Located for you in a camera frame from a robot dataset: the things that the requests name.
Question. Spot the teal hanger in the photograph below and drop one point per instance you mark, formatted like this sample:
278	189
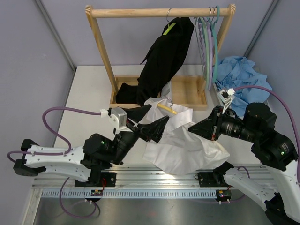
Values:
216	42

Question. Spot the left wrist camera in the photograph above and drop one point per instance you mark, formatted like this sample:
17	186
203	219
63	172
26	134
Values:
117	117

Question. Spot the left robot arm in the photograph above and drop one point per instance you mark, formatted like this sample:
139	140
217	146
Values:
85	163

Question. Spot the lilac hanger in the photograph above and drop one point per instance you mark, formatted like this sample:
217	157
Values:
210	46

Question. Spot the yellow hanger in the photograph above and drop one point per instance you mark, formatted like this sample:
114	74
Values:
170	109

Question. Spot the wooden clothes rack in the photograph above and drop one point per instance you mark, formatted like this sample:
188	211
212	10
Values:
187	90

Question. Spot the white slotted cable duct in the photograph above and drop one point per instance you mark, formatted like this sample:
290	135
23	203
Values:
132	194

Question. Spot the black shirt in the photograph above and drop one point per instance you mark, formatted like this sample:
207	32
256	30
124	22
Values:
163	60

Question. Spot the lime green hanger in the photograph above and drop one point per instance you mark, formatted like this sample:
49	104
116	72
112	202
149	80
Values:
169	25

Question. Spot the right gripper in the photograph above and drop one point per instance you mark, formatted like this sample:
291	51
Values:
209	128

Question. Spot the white shirt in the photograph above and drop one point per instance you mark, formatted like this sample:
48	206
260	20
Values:
179	151

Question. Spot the aluminium mounting rail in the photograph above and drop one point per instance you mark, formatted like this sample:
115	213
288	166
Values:
150	177

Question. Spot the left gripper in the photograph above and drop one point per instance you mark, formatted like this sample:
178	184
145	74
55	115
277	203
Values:
153	131

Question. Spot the blue shirt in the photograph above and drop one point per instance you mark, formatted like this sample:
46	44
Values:
234	72

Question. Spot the light green hanger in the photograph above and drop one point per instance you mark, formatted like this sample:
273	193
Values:
203	46

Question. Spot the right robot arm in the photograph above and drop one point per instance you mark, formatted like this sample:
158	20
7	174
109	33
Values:
274	150

